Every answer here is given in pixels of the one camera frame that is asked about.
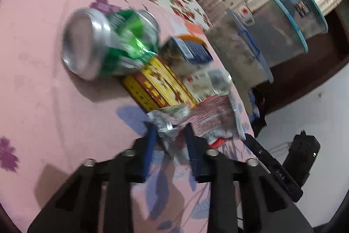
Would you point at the silver wrapper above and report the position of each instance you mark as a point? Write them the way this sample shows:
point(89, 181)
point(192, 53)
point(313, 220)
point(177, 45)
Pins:
point(169, 118)

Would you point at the clear plastic wrapper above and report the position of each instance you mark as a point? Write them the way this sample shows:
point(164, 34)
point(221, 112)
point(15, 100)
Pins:
point(207, 83)

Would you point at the clear tub with blue lid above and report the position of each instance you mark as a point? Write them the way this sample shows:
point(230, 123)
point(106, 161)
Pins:
point(234, 50)

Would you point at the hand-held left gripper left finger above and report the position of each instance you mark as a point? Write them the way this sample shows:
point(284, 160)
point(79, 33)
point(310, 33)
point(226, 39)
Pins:
point(148, 152)

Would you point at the red and white wrapper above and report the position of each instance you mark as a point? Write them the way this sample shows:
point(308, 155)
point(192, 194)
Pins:
point(212, 115)

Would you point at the pink leaf-print bed sheet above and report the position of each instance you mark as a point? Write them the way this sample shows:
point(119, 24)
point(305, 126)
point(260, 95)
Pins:
point(41, 85)

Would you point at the yellow and red carton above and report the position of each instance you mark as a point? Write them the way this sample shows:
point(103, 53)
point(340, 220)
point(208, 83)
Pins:
point(158, 85)

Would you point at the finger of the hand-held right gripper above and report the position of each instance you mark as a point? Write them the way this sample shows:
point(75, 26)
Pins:
point(268, 164)

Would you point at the green soda can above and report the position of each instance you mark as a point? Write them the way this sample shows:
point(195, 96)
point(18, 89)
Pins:
point(122, 39)

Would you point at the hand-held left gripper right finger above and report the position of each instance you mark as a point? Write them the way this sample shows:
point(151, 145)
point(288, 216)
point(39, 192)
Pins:
point(192, 152)

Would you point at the small clear storage box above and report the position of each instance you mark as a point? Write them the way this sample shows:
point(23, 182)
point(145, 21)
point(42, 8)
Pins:
point(305, 12)

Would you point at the white enamel mug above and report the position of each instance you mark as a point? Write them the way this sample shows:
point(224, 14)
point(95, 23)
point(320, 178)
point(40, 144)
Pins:
point(245, 16)

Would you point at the blue snack packet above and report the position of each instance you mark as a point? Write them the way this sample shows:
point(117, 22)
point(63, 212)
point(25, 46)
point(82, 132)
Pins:
point(196, 51)

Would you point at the clear storage box blue lid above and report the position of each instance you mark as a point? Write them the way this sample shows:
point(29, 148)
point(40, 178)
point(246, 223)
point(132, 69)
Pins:
point(275, 36)

